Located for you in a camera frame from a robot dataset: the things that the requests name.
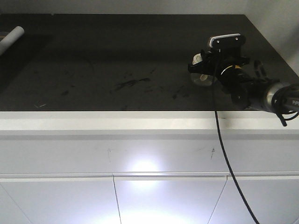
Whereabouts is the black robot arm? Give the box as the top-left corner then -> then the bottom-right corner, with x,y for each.
188,48 -> 299,123

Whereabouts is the rolled white paper tube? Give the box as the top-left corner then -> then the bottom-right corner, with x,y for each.
0,26 -> 25,55

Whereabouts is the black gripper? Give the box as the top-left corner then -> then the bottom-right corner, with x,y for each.
188,48 -> 251,103

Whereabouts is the glass jar with white lid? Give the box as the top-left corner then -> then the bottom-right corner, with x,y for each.
190,53 -> 213,87

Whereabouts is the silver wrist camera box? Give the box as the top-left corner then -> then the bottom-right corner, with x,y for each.
207,34 -> 246,49

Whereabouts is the white cabinet door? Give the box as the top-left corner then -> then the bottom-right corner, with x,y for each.
114,174 -> 227,224

